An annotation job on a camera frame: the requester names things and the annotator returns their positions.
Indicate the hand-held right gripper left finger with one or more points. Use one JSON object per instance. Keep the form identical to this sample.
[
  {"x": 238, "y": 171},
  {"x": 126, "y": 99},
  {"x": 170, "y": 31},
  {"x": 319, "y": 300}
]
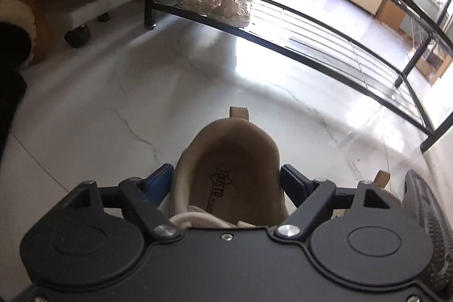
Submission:
[{"x": 160, "y": 179}]

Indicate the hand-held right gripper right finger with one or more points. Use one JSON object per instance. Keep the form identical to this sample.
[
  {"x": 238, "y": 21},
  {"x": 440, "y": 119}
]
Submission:
[{"x": 292, "y": 178}]

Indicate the black metal shoe rack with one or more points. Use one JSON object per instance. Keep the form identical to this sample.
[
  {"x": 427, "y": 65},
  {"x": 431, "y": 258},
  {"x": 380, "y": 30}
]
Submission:
[{"x": 318, "y": 29}]

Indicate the tan sneaker with grey sole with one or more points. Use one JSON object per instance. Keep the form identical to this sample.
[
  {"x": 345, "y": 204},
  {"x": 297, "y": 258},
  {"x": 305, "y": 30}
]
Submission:
[{"x": 421, "y": 217}]

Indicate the dark cloth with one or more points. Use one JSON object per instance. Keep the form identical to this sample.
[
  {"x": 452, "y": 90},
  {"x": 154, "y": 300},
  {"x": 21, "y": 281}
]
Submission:
[{"x": 9, "y": 111}]

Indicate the white wheeled cart base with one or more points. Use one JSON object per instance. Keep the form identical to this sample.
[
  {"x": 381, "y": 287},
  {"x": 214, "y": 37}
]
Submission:
[{"x": 102, "y": 10}]

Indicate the brown fleece-lined boot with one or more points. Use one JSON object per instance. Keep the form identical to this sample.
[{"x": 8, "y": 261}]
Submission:
[{"x": 17, "y": 29}]

